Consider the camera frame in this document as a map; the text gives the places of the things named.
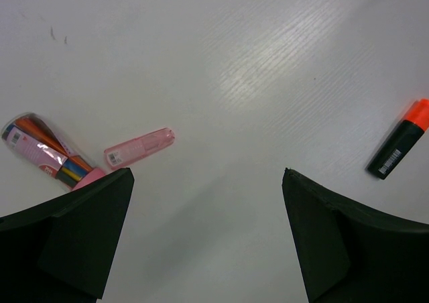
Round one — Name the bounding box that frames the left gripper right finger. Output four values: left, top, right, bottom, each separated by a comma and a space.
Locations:
282, 169, 428, 302

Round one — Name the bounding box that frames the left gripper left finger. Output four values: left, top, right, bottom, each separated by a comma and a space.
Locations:
1, 168, 134, 302

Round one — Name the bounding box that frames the pink eraser case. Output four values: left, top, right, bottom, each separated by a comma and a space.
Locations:
104, 127, 175, 170

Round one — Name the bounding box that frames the pink tube of pens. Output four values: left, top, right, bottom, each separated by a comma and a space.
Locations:
1, 112, 106, 191

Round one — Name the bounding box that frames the orange cap black highlighter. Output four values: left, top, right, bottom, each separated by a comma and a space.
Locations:
367, 99, 428, 180

